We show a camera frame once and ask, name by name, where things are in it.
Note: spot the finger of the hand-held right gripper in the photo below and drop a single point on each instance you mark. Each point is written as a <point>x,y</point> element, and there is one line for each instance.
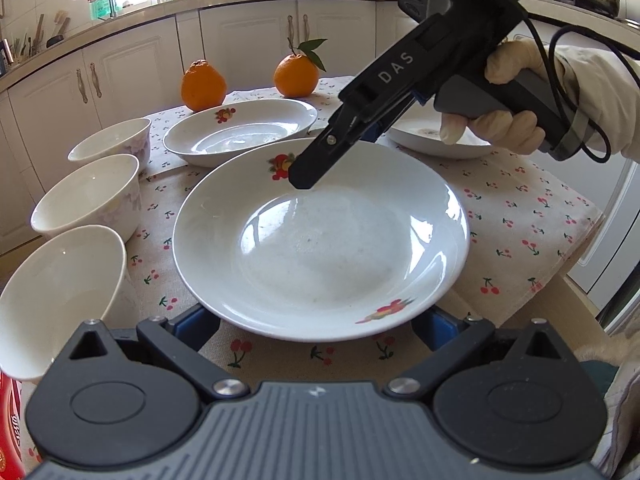
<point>376,130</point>
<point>310,165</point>

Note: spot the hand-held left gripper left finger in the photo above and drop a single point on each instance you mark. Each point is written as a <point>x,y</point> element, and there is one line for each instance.
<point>192,327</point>

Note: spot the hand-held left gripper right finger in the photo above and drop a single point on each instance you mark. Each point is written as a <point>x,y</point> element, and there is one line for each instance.
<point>440,330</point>

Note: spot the large white fruit-print plate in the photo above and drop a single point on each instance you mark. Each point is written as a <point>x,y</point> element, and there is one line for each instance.
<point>325,260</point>

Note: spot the white floral bowl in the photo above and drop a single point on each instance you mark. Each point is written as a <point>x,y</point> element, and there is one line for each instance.
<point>85,195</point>
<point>115,145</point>
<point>55,290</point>

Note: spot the person's right forearm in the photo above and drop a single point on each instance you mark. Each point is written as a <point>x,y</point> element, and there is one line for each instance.
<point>610,90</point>

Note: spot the person's right hand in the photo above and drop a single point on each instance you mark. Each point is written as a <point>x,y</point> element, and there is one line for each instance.
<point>500,127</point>

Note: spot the orange with green leaves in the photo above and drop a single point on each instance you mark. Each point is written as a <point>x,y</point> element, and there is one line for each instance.
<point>295,77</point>

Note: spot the knobby orange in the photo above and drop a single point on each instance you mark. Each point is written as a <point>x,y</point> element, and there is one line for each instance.
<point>202,87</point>

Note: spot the cherry-print tablecloth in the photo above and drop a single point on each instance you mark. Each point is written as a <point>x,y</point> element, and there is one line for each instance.
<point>525,210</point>

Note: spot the white appliance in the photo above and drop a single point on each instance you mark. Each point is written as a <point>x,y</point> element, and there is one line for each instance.
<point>615,240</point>

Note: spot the person's clothing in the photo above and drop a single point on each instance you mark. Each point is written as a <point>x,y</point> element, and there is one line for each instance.
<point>622,410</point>

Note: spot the white kitchen cabinets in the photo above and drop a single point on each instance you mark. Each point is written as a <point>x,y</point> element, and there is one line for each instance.
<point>130,75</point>

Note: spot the red snack packet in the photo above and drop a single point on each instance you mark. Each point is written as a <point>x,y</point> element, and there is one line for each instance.
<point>10,435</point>

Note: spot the metal faucet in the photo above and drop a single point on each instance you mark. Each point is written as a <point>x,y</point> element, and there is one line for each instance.
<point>112,2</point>

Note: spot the green dish soap bottle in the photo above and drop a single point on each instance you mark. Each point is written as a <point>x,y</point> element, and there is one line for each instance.
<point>101,7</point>

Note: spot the kitchen utensil holder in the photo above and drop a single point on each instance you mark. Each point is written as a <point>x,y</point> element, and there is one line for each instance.
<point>37,35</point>

